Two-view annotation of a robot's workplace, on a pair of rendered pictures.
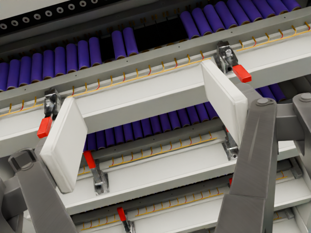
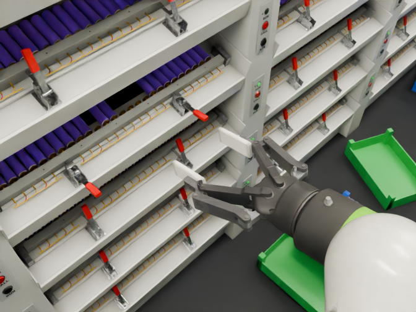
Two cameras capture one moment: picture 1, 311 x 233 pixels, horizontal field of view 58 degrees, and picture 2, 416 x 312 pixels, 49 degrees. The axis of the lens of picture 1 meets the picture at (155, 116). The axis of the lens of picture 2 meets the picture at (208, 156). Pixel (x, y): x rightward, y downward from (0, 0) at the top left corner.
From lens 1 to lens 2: 0.60 m
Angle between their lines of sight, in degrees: 34
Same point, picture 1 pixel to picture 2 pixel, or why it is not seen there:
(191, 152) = (155, 177)
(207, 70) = (225, 132)
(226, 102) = (242, 145)
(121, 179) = (109, 220)
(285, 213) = not seen: hidden behind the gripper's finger
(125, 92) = (122, 147)
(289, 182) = (217, 177)
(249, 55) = (192, 97)
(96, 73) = (97, 139)
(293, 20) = (210, 68)
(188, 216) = (155, 235)
